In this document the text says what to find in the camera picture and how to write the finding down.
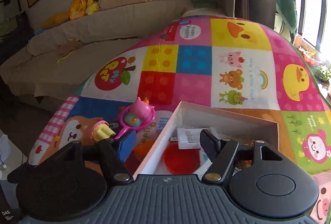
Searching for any orange plastic toy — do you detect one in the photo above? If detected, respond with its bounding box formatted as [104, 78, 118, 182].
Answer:
[133, 140, 155, 161]

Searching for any colourful cartoon play mat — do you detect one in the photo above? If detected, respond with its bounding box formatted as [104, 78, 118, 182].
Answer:
[29, 15, 330, 223]

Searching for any red plastic lid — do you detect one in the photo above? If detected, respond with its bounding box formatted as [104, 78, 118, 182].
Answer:
[163, 143, 200, 175]

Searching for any white battery holder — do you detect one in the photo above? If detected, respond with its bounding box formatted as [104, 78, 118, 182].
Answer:
[169, 128, 203, 150]

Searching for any yellow flat cushion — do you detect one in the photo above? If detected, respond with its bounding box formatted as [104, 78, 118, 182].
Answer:
[40, 11, 70, 29]

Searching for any pink cardboard box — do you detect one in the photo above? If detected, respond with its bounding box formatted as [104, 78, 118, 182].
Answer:
[133, 101, 279, 178]

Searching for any yellow bottle pink cap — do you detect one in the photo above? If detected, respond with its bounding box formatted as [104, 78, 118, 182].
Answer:
[91, 120, 116, 143]

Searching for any yellow plush toy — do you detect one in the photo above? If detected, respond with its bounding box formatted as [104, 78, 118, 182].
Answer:
[69, 0, 87, 21]

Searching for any brown leaf toy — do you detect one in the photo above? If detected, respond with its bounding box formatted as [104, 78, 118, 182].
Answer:
[57, 39, 84, 63]

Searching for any beige sofa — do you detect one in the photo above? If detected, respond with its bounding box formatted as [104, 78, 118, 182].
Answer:
[1, 0, 193, 105]

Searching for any pink pig toy ring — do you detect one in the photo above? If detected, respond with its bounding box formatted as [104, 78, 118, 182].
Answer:
[114, 96, 157, 140]

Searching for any white side table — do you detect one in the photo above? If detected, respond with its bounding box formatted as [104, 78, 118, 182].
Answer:
[1, 131, 27, 222]

